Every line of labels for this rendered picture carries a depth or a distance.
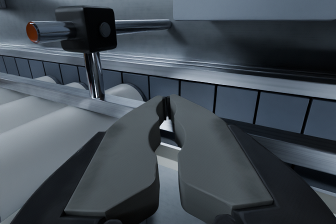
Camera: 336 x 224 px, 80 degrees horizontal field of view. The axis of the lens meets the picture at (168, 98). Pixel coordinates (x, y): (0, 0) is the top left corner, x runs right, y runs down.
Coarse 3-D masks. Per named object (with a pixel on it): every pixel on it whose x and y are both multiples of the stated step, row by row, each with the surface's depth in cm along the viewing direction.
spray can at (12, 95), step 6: (36, 78) 29; (42, 78) 30; (48, 78) 30; (54, 78) 30; (0, 90) 25; (6, 90) 25; (12, 90) 26; (0, 96) 24; (6, 96) 25; (12, 96) 25; (18, 96) 26; (24, 96) 26; (0, 102) 24; (6, 102) 24
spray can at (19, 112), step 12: (72, 84) 27; (84, 84) 28; (36, 96) 23; (0, 108) 20; (12, 108) 21; (24, 108) 21; (36, 108) 22; (48, 108) 23; (60, 108) 24; (0, 120) 19; (12, 120) 20; (24, 120) 21; (0, 132) 19
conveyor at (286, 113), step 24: (24, 72) 34; (48, 72) 31; (72, 72) 29; (120, 72) 24; (192, 96) 21; (216, 96) 20; (240, 96) 19; (264, 96) 18; (288, 96) 17; (240, 120) 19; (264, 120) 18; (288, 120) 17; (312, 120) 17
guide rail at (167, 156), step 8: (160, 144) 23; (160, 152) 22; (168, 152) 22; (176, 152) 22; (160, 160) 21; (168, 160) 21; (176, 160) 20; (176, 168) 21; (320, 192) 17; (328, 200) 16
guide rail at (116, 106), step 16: (0, 80) 22; (16, 80) 21; (32, 80) 21; (48, 96) 19; (64, 96) 17; (80, 96) 16; (112, 96) 16; (112, 112) 15; (160, 128) 14; (256, 128) 11; (272, 128) 11; (272, 144) 10; (288, 144) 10; (304, 144) 10; (320, 144) 10; (288, 160) 10; (304, 160) 10; (320, 160) 10
